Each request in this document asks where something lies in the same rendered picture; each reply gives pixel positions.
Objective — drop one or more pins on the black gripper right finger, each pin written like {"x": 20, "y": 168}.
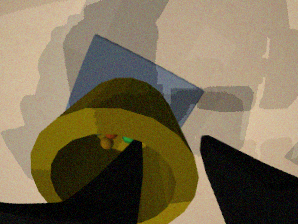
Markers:
{"x": 247, "y": 190}

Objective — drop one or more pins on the olive yellow cup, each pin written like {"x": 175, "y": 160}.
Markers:
{"x": 68, "y": 153}

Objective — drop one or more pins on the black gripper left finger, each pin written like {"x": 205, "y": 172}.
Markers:
{"x": 113, "y": 197}

